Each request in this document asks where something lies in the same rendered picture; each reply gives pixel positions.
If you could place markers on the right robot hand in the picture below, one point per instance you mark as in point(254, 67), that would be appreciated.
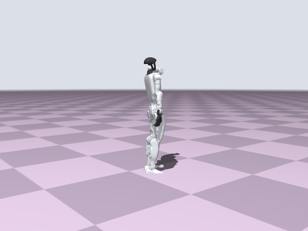
point(158, 119)

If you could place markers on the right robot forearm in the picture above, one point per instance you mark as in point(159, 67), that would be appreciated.
point(159, 102)

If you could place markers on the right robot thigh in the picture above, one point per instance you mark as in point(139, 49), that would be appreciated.
point(160, 129)

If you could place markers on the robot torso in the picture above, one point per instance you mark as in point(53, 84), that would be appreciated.
point(149, 84)

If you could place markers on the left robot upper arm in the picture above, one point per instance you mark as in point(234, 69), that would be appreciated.
point(160, 71)

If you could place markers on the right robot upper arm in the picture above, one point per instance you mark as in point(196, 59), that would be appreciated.
point(157, 83)

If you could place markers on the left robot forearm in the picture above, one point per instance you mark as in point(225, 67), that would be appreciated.
point(156, 70)

